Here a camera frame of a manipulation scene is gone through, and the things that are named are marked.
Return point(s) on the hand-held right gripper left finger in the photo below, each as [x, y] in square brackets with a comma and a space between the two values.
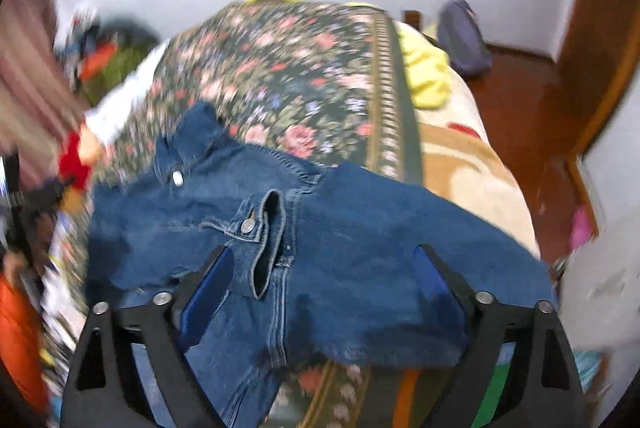
[210, 288]

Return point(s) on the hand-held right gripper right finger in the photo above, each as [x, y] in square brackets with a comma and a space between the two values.
[430, 278]

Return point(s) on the blue denim jeans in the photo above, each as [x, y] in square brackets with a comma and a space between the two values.
[350, 233]

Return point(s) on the cream printed blanket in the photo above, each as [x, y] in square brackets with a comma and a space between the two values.
[465, 158]

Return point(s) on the pink item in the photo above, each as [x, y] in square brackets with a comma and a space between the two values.
[582, 225]

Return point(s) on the light grey bundle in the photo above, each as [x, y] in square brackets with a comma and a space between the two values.
[600, 293]

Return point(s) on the red plush toy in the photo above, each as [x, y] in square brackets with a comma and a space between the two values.
[75, 163]

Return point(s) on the orange cloth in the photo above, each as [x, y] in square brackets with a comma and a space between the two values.
[20, 343]

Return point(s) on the white cloth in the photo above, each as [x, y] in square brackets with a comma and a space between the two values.
[120, 108]

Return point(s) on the yellow fleece blanket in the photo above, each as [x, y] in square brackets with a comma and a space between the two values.
[425, 73]

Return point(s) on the dark floral blanket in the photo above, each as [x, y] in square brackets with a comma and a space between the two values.
[280, 73]

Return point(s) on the green storage box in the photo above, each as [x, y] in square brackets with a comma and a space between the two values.
[117, 71]

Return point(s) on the grey blue backpack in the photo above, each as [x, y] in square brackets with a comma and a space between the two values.
[465, 38]

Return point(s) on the orange box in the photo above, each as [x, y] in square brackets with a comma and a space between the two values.
[97, 61]

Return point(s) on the pink striped curtain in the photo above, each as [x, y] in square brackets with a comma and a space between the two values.
[30, 83]

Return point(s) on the pile of clutter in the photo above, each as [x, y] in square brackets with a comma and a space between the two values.
[85, 33]

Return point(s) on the wooden bed post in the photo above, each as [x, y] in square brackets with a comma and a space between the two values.
[411, 19]

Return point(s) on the wooden door frame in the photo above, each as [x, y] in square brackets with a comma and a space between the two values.
[600, 33]

